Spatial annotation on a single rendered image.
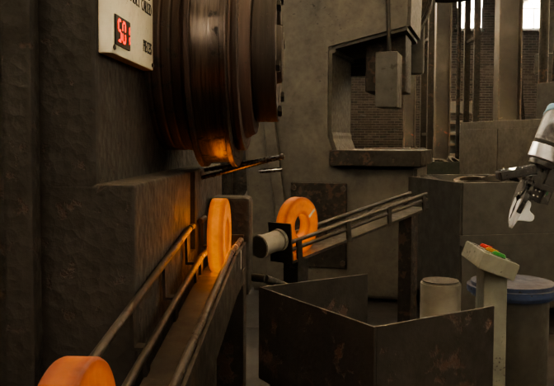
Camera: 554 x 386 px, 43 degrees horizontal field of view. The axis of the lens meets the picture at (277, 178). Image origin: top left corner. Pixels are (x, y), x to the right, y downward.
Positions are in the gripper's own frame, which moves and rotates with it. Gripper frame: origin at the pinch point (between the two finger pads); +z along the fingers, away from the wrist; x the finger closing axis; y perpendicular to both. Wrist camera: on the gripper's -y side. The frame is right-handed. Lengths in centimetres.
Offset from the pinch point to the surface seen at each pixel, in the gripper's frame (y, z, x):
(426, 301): -14.3, 30.3, -0.4
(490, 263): -2.5, 12.8, -4.8
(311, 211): -56, 16, -13
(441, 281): -12.0, 23.4, 1.0
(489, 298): 3.3, 23.2, 2.0
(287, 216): -62, 19, -22
